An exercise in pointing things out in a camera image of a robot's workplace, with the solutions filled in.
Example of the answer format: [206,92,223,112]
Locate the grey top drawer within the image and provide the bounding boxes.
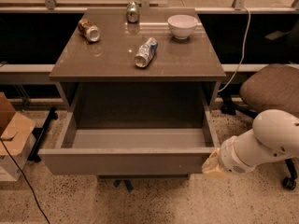
[39,85,219,178]

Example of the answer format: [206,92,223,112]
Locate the black floor cable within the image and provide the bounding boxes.
[0,137,51,224]

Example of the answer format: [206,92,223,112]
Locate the cardboard box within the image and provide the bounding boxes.
[0,92,36,181]

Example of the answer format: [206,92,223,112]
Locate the grey drawer cabinet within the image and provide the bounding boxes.
[50,8,225,114]

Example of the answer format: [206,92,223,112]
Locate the black metal floor stand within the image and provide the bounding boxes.
[28,106,58,162]

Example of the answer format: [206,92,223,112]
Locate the blue tape cross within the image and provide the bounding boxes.
[113,180,134,193]

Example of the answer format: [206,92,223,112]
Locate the brown crushed can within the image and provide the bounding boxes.
[78,19,100,42]

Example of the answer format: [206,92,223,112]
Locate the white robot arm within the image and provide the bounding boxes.
[202,109,299,177]

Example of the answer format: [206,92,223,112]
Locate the white hanging cable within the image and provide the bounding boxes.
[217,7,252,93]

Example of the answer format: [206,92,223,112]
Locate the white ceramic bowl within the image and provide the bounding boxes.
[167,15,198,39]

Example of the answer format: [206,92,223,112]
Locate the brown office chair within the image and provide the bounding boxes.
[221,64,299,189]

